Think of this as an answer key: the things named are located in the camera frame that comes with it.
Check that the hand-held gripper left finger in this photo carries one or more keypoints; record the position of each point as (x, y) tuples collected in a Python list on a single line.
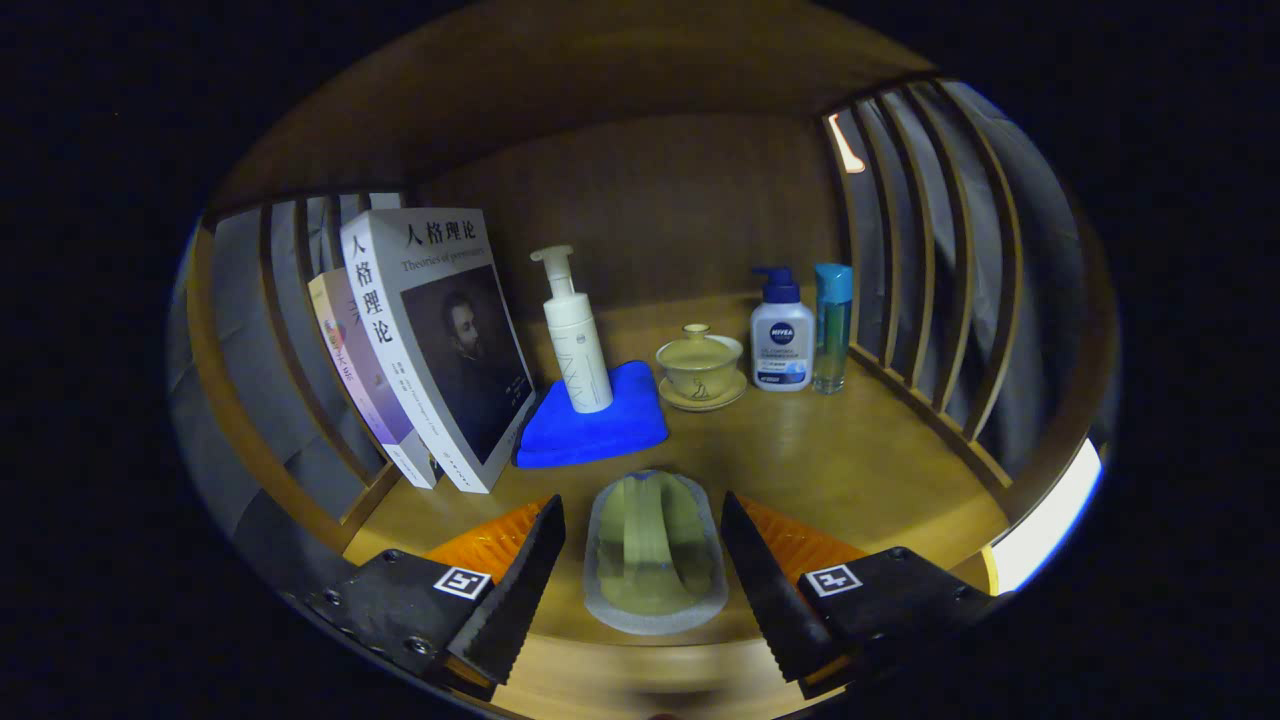
[(515, 600)]

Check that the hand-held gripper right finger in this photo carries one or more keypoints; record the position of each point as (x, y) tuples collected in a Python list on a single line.
[(770, 590)]

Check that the wooden countertop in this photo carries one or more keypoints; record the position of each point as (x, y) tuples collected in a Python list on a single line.
[(820, 460)]

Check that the brown wooden cabinet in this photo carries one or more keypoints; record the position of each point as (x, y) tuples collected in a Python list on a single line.
[(650, 200)]

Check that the blue folded cloth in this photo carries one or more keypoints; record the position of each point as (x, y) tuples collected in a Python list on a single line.
[(620, 430)]

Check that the yellow lidded tea cup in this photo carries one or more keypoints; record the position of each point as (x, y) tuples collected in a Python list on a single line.
[(700, 365)]

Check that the white bottle with blue pump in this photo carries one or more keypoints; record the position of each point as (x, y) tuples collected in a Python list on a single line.
[(782, 345)]

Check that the white foam pump bottle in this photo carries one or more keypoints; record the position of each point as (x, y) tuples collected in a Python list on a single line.
[(580, 360)]

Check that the teal slim bottle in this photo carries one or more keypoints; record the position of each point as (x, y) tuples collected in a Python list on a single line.
[(832, 330)]

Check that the thick white book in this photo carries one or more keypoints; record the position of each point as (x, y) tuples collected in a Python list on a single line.
[(450, 340)]

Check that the thin purple book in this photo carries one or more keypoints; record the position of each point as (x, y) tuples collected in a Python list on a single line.
[(355, 370)]

